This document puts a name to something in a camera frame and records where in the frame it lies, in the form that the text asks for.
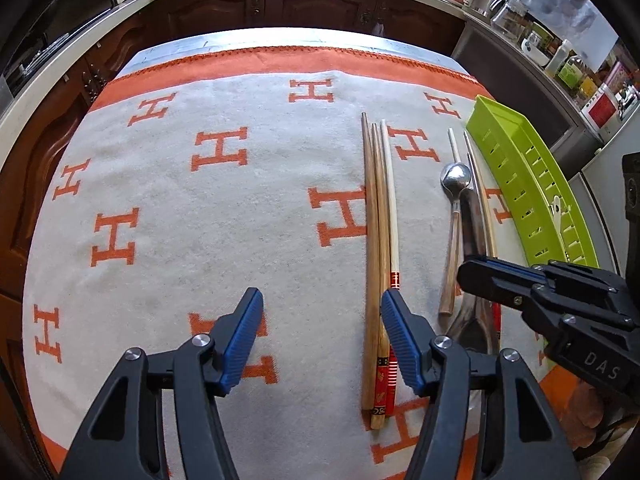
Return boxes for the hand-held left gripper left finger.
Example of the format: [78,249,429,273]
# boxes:
[57,287,265,480]

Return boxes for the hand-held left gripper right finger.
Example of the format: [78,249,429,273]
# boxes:
[380,287,583,480]

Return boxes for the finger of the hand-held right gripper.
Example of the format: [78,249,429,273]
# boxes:
[457,257,548,313]
[477,255,626,295]

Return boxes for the large metal spoon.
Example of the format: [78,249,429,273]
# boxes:
[444,187,502,356]

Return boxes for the pale chopstick red print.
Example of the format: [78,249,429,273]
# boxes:
[379,119,401,406]

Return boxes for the brown wooden chopstick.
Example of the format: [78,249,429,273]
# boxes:
[360,112,377,408]
[371,121,391,431]

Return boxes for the green plastic tray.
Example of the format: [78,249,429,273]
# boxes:
[465,94,601,268]

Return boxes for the person's right hand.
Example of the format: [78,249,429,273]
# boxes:
[550,380,631,461]

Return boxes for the orange white patterned blanket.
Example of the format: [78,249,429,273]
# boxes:
[20,45,581,480]

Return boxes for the grey refrigerator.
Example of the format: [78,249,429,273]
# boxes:
[570,105,640,281]

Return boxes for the red white container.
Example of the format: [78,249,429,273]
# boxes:
[580,82,621,128]

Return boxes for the frosted door cabinet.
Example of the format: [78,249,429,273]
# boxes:
[450,10,603,181]

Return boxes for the green label bottle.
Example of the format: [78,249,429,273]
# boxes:
[557,55,588,88]

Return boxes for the white plastic bottle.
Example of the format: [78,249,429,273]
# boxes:
[545,39,573,78]

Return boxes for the white bowl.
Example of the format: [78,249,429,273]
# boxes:
[520,40,548,67]

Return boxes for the glass jug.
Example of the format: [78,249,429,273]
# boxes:
[487,0,528,36]

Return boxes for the gas stove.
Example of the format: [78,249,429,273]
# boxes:
[0,32,71,98]

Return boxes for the clear plastic wall bag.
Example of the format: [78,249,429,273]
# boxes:
[525,0,621,61]

